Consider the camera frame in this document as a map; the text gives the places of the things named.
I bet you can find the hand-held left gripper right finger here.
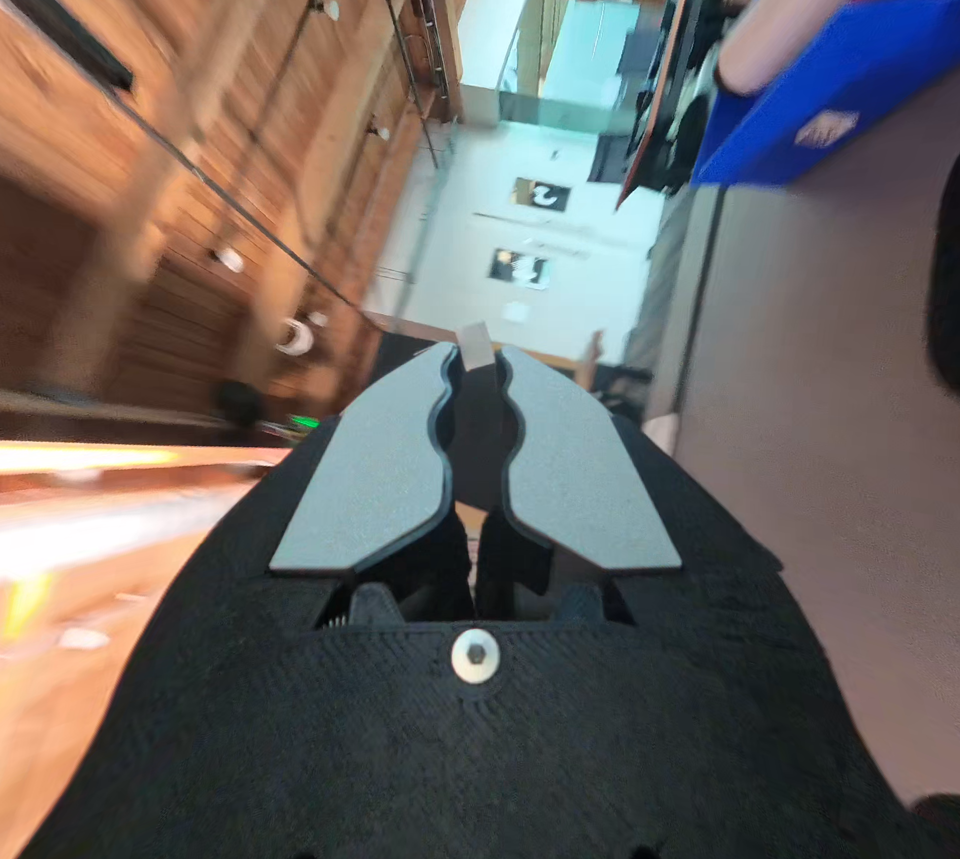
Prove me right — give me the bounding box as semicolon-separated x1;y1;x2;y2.
498;345;682;571

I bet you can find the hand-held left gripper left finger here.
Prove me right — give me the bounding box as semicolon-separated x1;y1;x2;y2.
270;343;459;575

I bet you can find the pale grey block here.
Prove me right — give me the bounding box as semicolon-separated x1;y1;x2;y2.
456;321;496;374

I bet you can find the blue plastic bin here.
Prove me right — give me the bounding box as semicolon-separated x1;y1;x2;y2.
690;0;960;189

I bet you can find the wooden desk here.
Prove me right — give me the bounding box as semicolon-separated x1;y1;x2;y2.
615;0;721;209

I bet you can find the black dimpled wrist pad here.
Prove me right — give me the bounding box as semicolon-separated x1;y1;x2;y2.
926;154;960;391

